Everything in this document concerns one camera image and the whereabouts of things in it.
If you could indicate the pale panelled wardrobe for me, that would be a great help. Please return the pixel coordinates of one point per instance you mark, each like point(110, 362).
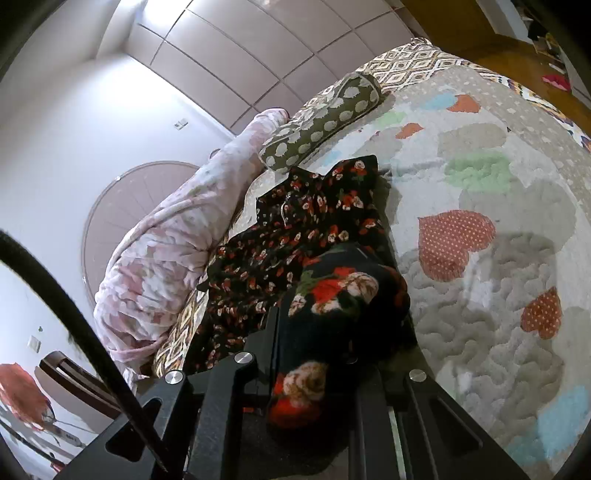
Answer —
point(258, 50)

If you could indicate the heart patchwork quilt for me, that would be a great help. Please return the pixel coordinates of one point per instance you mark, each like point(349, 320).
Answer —
point(485, 230)

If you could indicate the diamond patterned bed sheet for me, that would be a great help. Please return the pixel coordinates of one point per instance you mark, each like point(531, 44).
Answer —
point(415, 60)

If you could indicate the crumpled red cloth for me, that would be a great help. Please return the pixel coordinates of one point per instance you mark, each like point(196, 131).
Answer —
point(21, 397)

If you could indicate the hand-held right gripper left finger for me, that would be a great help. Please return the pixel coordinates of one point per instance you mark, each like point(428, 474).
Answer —
point(221, 397)

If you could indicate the green pillow with white print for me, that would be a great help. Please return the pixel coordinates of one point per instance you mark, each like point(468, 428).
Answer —
point(323, 120)

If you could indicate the pink fluffy blanket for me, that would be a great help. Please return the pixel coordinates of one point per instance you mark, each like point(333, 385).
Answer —
point(184, 240)

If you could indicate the white cabinet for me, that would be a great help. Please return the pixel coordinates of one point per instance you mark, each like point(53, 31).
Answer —
point(508, 18)

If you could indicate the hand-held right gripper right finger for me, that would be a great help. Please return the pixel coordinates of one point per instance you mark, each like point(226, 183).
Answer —
point(415, 429)

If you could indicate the white wall switch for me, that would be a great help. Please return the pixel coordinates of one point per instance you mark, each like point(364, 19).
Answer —
point(181, 123)
point(34, 344)

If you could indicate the black floral zip jacket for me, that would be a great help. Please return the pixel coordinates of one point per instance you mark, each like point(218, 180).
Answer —
point(323, 258)

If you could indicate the round white headboard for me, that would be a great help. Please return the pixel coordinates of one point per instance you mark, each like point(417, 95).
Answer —
point(120, 203)

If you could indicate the dark brown wooden chair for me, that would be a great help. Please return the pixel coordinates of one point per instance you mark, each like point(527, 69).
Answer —
point(78, 383)

